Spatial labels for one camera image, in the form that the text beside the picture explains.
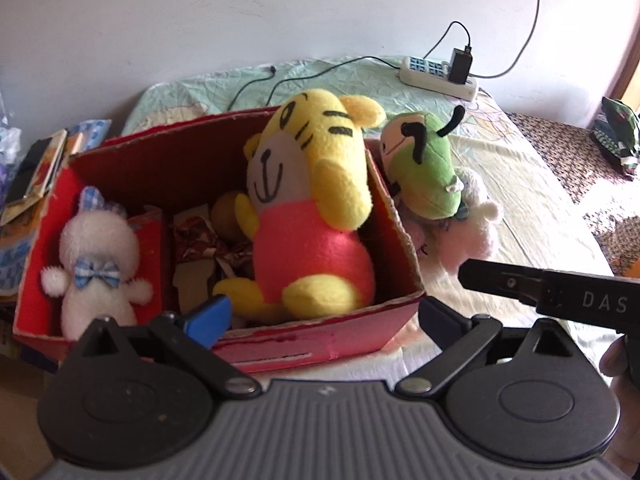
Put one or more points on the black charger adapter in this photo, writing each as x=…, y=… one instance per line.
x=460, y=65

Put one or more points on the blue checkered cloth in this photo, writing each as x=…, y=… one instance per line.
x=16, y=241

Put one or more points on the green bean plush toy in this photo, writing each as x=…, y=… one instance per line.
x=416, y=156

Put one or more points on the patterned cloth covered table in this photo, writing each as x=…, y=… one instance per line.
x=608, y=202

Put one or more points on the green patterned fabric bag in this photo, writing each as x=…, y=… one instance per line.
x=616, y=135

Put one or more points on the yellow tiger plush toy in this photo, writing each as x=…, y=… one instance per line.
x=306, y=197

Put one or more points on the red cardboard box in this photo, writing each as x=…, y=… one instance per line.
x=167, y=178

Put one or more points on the stack of books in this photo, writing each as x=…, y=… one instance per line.
x=65, y=143

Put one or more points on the right hand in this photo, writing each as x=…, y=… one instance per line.
x=624, y=450

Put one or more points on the pastel cartoon bed sheet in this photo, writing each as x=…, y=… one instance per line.
x=540, y=226

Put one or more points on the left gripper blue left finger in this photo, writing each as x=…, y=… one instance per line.
x=206, y=323

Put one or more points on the white plush bunny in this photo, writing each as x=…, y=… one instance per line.
x=99, y=255

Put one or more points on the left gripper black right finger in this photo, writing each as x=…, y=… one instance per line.
x=444, y=325

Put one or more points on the pink plush teddy bear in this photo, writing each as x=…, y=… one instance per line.
x=452, y=241

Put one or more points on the white power strip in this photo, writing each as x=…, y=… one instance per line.
x=433, y=76

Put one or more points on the black smartphone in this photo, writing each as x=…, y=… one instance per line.
x=23, y=185

